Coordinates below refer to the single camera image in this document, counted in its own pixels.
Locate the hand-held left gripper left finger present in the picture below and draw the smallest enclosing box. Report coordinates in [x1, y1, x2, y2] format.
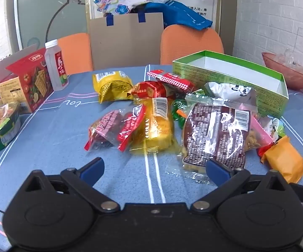
[25, 157, 120, 213]

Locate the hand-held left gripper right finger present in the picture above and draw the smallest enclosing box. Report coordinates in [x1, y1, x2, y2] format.
[192, 158, 286, 212]

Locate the orange snack packet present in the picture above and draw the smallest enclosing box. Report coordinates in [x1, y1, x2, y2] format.
[259, 136, 303, 184]

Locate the large brown bread packet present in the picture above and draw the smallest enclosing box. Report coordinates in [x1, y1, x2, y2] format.
[167, 96, 254, 182]

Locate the red clear dried fruit packet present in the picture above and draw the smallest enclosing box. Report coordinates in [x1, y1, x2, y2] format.
[84, 110, 123, 152]

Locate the pink clear snack packet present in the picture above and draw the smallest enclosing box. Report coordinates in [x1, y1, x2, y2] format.
[239, 104, 276, 151]

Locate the narrow red clear snack packet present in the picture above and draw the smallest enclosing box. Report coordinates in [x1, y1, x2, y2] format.
[117, 104, 147, 152]

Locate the yellow cake packet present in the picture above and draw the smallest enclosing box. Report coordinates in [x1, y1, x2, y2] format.
[129, 97, 175, 155]

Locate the green candy packet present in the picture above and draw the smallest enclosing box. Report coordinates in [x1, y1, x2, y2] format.
[172, 99, 189, 129]

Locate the silver white snack packet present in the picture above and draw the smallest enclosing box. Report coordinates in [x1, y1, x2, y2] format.
[205, 82, 257, 103]

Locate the yellow snack packet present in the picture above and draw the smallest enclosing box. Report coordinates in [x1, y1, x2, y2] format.
[92, 71, 134, 104]

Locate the green cardboard box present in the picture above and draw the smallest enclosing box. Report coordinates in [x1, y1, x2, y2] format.
[172, 50, 289, 119]

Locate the red gold snack packet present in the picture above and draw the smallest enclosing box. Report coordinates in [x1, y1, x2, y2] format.
[127, 81, 176, 101]

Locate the red white checkered snack packet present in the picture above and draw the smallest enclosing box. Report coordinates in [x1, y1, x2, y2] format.
[147, 70, 195, 93]

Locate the blue tablecloth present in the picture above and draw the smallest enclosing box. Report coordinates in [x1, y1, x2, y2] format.
[0, 64, 303, 252]

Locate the pink plastic bowl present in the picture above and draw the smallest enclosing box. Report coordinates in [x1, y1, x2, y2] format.
[262, 52, 303, 90]

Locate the clear plastic bag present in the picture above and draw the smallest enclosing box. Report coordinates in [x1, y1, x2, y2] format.
[272, 49, 303, 76]

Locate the instant noodle bowl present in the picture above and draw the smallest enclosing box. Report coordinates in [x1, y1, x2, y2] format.
[0, 102, 21, 154]

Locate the red cracker box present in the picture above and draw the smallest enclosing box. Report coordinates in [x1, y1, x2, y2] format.
[0, 45, 54, 114]

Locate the white drink bottle red label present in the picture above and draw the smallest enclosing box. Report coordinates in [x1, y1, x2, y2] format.
[45, 39, 70, 92]

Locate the orange chair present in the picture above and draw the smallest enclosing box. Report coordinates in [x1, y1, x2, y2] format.
[160, 24, 225, 65]
[57, 33, 93, 74]

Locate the brown cardboard box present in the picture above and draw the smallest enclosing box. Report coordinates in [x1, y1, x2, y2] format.
[88, 13, 165, 70]

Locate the blue plastic bag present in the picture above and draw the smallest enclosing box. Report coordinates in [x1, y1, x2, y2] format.
[141, 0, 213, 30]

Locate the frosted glass panel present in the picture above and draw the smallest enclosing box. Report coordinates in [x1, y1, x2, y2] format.
[13, 0, 89, 54]

